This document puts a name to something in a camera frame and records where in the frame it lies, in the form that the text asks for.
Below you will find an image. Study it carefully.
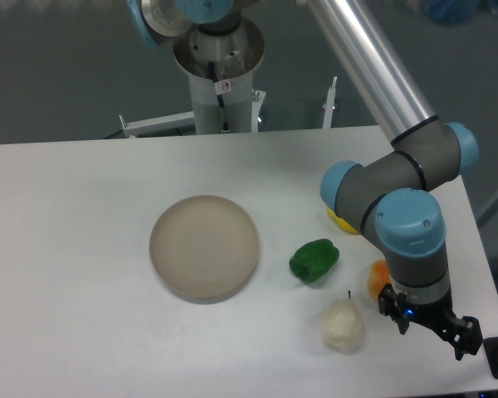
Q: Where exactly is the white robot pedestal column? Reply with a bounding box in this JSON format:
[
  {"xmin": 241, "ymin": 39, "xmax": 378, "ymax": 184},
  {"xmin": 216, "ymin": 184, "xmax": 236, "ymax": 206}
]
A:
[{"xmin": 173, "ymin": 13, "xmax": 265, "ymax": 134}]

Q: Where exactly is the green bell pepper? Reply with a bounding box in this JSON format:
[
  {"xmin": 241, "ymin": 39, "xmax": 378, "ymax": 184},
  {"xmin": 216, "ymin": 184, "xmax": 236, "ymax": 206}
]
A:
[{"xmin": 289, "ymin": 239, "xmax": 340, "ymax": 284}]

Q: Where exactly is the white metal frame bracket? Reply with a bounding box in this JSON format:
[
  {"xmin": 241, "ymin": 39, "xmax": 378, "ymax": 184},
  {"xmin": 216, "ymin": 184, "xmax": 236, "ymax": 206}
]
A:
[{"xmin": 119, "ymin": 111, "xmax": 194, "ymax": 138}]

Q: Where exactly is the white pear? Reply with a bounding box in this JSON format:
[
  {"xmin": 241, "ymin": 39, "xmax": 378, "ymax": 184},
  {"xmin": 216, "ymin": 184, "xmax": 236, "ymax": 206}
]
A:
[{"xmin": 320, "ymin": 291, "xmax": 364, "ymax": 355}]

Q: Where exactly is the black cable on pedestal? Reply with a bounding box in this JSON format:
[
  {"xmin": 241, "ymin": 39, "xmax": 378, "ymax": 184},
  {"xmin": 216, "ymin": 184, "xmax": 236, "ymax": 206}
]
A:
[{"xmin": 207, "ymin": 61, "xmax": 232, "ymax": 133}]

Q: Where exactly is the yellow banana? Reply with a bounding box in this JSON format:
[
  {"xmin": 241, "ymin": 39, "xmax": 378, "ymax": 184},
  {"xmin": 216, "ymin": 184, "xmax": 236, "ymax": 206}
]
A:
[{"xmin": 326, "ymin": 207, "xmax": 358, "ymax": 235}]

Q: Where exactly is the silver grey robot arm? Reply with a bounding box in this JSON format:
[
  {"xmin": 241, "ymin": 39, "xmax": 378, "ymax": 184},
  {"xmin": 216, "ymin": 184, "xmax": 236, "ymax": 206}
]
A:
[{"xmin": 128, "ymin": 1, "xmax": 483, "ymax": 357}]

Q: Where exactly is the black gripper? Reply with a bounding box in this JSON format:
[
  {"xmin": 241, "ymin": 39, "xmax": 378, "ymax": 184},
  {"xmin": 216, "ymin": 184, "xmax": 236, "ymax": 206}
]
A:
[{"xmin": 378, "ymin": 281, "xmax": 483, "ymax": 360}]

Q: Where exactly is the orange knotted bread roll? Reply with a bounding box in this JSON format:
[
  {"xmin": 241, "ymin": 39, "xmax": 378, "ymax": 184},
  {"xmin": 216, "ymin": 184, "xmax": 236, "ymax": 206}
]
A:
[{"xmin": 367, "ymin": 260, "xmax": 391, "ymax": 302}]

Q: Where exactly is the white upright frame post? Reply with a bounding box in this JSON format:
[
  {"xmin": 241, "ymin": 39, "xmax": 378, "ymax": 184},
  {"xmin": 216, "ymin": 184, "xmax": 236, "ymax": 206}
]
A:
[{"xmin": 322, "ymin": 76, "xmax": 338, "ymax": 129}]

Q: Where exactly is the blue plastic bag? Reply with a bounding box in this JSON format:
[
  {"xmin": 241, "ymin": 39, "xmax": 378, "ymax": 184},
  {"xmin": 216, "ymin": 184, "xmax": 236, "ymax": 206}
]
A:
[{"xmin": 418, "ymin": 0, "xmax": 498, "ymax": 25}]

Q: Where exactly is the beige round plate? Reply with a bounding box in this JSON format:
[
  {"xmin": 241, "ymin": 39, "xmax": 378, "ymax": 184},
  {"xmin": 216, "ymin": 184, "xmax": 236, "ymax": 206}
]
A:
[{"xmin": 149, "ymin": 195, "xmax": 260, "ymax": 303}]

